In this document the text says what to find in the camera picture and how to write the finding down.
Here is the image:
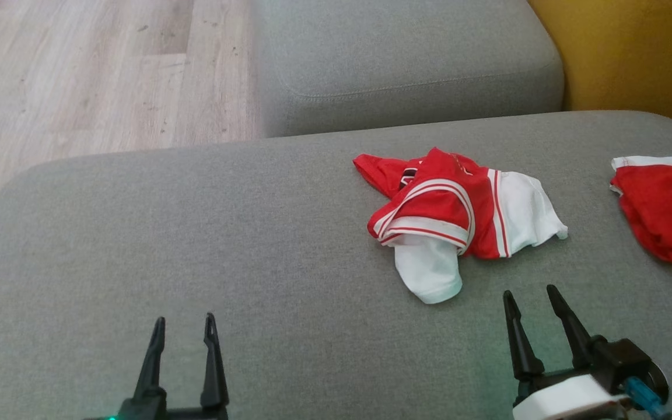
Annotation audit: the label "right gripper cable blue plug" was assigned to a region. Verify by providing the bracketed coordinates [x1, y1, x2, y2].
[624, 376, 672, 420]

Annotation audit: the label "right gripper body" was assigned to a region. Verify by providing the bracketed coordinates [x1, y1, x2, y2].
[512, 335, 653, 420]

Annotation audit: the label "yellow cushion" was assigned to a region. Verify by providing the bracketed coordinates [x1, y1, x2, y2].
[527, 0, 672, 145]

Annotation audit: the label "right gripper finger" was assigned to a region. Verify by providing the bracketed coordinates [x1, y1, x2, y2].
[503, 290, 545, 380]
[547, 284, 597, 369]

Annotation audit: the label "grey sofa seat cushion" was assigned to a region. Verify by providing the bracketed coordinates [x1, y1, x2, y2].
[0, 110, 672, 420]

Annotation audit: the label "red jersey white sleeves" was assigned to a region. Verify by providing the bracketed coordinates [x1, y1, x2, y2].
[352, 147, 569, 305]

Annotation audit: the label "red shorts white waistband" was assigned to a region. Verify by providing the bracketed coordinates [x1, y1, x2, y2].
[609, 155, 672, 271]

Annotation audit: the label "grey sofa side section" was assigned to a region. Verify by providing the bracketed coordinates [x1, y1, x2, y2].
[253, 0, 565, 139]

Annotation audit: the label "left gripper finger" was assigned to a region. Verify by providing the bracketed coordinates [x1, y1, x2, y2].
[199, 313, 230, 408]
[133, 317, 168, 404]

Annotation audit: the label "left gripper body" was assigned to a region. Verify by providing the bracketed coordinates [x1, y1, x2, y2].
[82, 398, 230, 420]

